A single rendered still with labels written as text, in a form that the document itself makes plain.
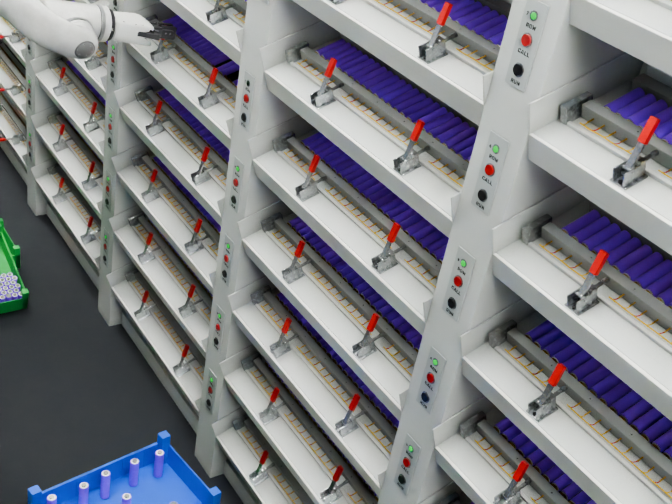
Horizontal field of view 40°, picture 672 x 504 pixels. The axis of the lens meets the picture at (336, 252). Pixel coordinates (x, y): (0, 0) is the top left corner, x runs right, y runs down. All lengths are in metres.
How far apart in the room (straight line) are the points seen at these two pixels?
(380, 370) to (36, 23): 1.05
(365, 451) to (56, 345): 1.33
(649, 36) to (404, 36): 0.50
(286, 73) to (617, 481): 0.99
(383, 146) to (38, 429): 1.41
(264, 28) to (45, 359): 1.39
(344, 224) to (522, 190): 0.49
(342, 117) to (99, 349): 1.44
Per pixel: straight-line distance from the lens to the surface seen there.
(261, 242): 2.06
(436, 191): 1.54
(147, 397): 2.77
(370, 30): 1.60
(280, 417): 2.21
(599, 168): 1.28
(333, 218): 1.80
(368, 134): 1.68
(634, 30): 1.21
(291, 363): 2.05
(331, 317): 1.87
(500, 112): 1.37
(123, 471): 1.99
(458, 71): 1.47
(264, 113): 1.95
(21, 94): 3.61
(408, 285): 1.64
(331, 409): 1.96
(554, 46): 1.29
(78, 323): 3.03
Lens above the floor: 1.85
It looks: 32 degrees down
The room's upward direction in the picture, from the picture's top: 11 degrees clockwise
